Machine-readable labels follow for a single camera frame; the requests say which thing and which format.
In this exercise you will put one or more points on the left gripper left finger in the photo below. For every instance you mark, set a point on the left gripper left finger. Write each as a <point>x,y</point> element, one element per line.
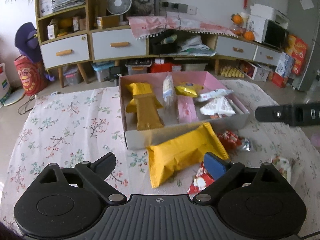
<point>93,177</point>

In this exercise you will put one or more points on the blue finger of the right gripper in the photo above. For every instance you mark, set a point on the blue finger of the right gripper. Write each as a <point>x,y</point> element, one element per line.
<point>294,115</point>

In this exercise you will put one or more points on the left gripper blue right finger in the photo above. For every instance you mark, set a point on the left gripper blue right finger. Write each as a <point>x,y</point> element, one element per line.
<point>226,176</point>

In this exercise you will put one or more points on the yellow snack bag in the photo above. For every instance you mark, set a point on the yellow snack bag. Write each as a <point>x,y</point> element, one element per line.
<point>138,89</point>
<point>181,152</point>

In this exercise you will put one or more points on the gold long snack bar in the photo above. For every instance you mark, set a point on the gold long snack bar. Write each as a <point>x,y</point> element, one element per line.
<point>147,114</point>

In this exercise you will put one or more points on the red snack packet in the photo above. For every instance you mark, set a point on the red snack packet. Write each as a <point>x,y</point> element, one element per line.
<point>201,180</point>
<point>229,140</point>

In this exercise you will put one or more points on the silver blue snack packet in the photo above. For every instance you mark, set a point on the silver blue snack packet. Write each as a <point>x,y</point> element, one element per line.
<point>245,146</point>

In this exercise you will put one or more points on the floral tablecloth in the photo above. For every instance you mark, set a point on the floral tablecloth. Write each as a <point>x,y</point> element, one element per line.
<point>83,126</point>

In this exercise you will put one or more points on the white triangular snack packet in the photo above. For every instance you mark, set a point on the white triangular snack packet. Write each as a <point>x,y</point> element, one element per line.
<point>218,106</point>

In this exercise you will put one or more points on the pink snack packet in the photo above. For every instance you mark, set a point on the pink snack packet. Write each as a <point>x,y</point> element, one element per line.
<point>186,110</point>

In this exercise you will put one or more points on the white blue snack packet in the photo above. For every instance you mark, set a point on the white blue snack packet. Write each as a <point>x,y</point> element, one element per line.
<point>218,93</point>

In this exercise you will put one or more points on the yellow snack bag in box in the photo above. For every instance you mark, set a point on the yellow snack bag in box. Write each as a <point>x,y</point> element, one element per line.
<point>138,89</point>

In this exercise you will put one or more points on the pink cardboard box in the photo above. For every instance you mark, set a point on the pink cardboard box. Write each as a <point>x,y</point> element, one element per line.
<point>137,140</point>

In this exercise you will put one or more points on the small yellow blue packet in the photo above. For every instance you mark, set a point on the small yellow blue packet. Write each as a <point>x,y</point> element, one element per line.
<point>188,89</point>

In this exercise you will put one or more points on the yellow egg tray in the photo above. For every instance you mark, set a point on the yellow egg tray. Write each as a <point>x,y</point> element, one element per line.
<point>229,71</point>

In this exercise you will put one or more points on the black microwave oven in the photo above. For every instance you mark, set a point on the black microwave oven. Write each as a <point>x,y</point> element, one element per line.
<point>267,32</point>

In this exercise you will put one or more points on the orange fruit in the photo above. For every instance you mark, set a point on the orange fruit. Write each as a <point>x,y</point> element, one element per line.
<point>237,19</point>
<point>249,35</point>

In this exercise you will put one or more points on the clear white snack packet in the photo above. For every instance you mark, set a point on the clear white snack packet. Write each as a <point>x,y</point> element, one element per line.
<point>168,89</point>

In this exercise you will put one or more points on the low tv cabinet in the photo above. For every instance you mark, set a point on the low tv cabinet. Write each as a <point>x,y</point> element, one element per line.
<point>228,48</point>

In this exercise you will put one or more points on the grey refrigerator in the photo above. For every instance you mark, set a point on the grey refrigerator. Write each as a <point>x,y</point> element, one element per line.
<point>304,24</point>

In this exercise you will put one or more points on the red printed bag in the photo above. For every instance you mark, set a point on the red printed bag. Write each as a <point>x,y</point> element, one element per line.
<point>31,75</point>

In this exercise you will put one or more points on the red storage box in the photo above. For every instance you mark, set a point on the red storage box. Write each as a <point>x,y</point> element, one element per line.
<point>161,66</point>

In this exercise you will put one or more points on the white shopping bag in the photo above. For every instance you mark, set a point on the white shopping bag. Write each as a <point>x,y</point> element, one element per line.
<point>5,88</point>

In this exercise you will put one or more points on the purple plush toy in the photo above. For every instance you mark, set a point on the purple plush toy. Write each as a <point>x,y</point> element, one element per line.
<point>27,42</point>

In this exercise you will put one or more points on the cardboard box on cabinet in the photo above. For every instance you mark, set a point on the cardboard box on cabinet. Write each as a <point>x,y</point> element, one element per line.
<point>105,22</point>

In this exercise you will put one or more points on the pink floral cloth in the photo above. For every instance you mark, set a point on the pink floral cloth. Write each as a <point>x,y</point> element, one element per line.
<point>145,26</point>

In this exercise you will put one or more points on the wooden cabinet with drawers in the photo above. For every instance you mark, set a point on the wooden cabinet with drawers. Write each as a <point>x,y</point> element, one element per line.
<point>88,45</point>

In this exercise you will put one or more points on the white desk fan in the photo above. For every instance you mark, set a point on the white desk fan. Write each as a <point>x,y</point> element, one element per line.
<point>119,8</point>

